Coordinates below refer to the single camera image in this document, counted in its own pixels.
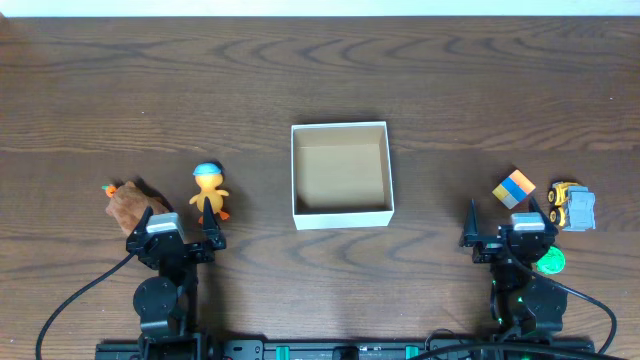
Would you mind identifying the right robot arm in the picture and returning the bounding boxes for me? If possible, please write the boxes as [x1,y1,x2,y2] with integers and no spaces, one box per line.
[459,200,567,342]

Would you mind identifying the orange duck toy blue cap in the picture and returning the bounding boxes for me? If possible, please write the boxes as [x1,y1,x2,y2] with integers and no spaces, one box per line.
[189,163,230,220]

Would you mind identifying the white cardboard box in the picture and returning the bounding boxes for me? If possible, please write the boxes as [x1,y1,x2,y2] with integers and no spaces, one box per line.
[291,121,395,230]

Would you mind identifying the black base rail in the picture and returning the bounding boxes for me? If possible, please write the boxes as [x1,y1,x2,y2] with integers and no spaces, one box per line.
[94,335,596,360]

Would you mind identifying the green round toy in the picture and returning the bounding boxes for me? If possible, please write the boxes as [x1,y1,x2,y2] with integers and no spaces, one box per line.
[536,246,566,275]

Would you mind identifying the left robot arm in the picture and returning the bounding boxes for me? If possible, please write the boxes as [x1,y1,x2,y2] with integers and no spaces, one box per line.
[126,201,226,360]

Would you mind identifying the multicolour puzzle cube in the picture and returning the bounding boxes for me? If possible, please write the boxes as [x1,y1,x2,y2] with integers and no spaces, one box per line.
[492,170,536,209]

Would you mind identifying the brown plush toy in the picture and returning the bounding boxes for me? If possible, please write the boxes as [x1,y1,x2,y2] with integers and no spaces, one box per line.
[103,181,169,236]

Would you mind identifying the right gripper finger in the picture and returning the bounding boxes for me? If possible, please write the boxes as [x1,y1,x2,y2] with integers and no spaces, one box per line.
[528,197,556,233]
[462,199,478,239]

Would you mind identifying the yellow grey toy truck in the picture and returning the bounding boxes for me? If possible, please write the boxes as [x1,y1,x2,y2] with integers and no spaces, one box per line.
[547,182,596,232]

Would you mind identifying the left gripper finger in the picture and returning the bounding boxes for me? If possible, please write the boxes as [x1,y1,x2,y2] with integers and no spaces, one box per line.
[132,206,154,235]
[202,197,220,241]

